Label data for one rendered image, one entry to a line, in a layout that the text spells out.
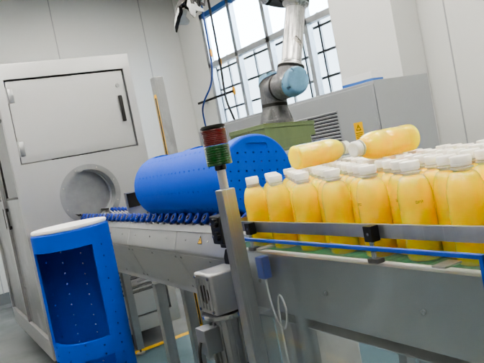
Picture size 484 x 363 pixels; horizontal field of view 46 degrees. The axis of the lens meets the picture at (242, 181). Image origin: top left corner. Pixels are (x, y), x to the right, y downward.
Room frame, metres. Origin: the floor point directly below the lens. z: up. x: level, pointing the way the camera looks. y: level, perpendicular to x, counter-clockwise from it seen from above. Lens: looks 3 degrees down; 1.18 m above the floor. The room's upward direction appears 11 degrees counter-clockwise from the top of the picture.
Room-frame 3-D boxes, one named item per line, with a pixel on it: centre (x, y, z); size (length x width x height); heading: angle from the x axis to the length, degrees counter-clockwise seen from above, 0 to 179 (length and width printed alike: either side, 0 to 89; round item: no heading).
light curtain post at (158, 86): (3.39, 0.38, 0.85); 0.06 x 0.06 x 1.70; 30
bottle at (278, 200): (1.59, -0.09, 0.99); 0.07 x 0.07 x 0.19
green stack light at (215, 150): (1.42, 0.05, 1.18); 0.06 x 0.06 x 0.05
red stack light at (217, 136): (1.42, 0.05, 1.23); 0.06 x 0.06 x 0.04
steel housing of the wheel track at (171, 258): (2.84, 0.44, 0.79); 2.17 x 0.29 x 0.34; 30
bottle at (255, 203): (1.70, -0.03, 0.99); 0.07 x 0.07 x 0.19
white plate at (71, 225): (2.16, 0.67, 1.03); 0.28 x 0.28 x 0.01
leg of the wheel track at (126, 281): (3.73, 0.87, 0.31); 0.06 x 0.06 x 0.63; 30
